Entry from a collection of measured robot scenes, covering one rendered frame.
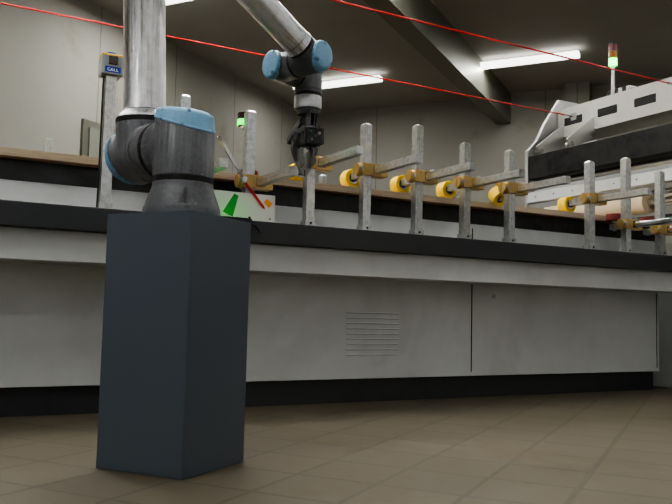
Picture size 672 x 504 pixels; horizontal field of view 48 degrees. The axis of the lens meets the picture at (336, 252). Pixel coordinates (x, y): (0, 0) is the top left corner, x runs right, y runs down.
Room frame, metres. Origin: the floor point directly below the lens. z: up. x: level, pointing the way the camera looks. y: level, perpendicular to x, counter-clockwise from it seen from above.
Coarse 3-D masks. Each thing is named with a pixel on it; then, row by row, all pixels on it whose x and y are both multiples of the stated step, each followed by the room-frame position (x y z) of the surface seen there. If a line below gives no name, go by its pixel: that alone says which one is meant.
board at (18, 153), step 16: (32, 160) 2.59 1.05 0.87; (48, 160) 2.58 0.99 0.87; (64, 160) 2.59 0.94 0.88; (80, 160) 2.62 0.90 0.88; (96, 160) 2.64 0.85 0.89; (224, 176) 2.87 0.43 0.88; (336, 192) 3.13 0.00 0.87; (352, 192) 3.14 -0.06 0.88; (384, 192) 3.22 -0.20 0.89; (400, 192) 3.26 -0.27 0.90; (480, 208) 3.51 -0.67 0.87; (496, 208) 3.52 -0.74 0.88; (528, 208) 3.61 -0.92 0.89
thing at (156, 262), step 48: (144, 240) 1.77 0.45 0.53; (192, 240) 1.71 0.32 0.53; (240, 240) 1.89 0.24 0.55; (144, 288) 1.77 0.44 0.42; (192, 288) 1.72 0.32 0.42; (240, 288) 1.90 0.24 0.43; (144, 336) 1.76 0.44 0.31; (192, 336) 1.73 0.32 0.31; (240, 336) 1.90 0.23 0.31; (144, 384) 1.76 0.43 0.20; (192, 384) 1.73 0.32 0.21; (240, 384) 1.91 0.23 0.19; (144, 432) 1.76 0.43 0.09; (192, 432) 1.74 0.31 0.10; (240, 432) 1.92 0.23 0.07
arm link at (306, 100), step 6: (294, 96) 2.42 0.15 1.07; (300, 96) 2.40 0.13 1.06; (306, 96) 2.39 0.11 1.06; (312, 96) 2.39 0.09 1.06; (318, 96) 2.41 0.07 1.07; (294, 102) 2.42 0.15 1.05; (300, 102) 2.40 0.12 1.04; (306, 102) 2.39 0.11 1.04; (312, 102) 2.39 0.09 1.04; (318, 102) 2.41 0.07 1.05; (294, 108) 2.42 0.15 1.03; (300, 108) 2.41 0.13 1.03; (306, 108) 2.40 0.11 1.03; (312, 108) 2.41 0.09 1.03; (318, 108) 2.41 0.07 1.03
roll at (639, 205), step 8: (616, 200) 4.46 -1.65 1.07; (632, 200) 4.35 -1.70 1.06; (640, 200) 4.30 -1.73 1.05; (648, 200) 4.31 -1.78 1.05; (544, 208) 5.00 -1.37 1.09; (552, 208) 4.92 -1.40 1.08; (576, 208) 4.73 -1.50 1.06; (600, 208) 4.56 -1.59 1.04; (608, 208) 4.51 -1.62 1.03; (616, 208) 4.46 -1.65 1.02; (632, 208) 4.36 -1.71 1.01; (640, 208) 4.32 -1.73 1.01; (648, 208) 4.32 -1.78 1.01
